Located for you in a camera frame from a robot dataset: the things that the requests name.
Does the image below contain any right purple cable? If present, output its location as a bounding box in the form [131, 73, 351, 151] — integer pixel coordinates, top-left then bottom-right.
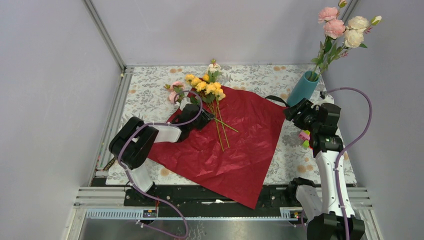
[300, 86, 373, 240]

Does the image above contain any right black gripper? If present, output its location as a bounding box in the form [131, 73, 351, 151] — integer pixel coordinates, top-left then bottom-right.
[281, 97, 320, 133]

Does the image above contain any red and brown wrapping paper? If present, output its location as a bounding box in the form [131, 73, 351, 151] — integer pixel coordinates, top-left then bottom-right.
[148, 87, 285, 209]

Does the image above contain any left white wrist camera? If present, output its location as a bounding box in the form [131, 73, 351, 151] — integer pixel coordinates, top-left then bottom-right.
[179, 97, 191, 111]

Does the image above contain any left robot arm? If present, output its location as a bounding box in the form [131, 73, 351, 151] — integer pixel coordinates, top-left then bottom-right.
[108, 103, 215, 206]

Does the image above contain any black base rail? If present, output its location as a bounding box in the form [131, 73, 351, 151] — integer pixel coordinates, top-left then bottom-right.
[123, 184, 303, 219]

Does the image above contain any pink rose stem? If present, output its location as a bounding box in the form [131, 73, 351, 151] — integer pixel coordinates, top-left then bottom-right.
[164, 81, 239, 133]
[308, 0, 348, 82]

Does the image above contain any colourful block stack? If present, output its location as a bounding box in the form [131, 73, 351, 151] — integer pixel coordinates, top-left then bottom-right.
[298, 130, 311, 149]

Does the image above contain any yellow rose stem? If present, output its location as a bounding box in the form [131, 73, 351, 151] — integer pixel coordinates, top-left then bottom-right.
[184, 71, 230, 151]

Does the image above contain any cream rose stem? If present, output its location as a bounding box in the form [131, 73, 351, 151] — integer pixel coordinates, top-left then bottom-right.
[314, 15, 383, 82]

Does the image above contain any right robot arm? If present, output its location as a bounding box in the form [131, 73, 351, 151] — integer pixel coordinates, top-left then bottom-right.
[284, 98, 366, 240]

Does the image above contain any teal cylindrical vase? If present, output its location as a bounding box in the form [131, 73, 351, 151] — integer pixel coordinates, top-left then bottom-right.
[287, 71, 319, 107]

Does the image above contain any floral patterned table mat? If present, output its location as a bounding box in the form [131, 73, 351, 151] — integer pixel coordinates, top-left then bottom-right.
[105, 64, 357, 186]

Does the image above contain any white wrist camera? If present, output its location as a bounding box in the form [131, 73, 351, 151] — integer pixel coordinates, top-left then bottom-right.
[316, 91, 335, 106]
[179, 97, 191, 111]

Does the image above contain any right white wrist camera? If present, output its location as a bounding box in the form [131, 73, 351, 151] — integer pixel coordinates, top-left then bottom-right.
[316, 91, 335, 106]

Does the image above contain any black gold-lettered ribbon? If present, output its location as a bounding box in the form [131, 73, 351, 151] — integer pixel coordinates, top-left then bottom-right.
[102, 94, 289, 172]

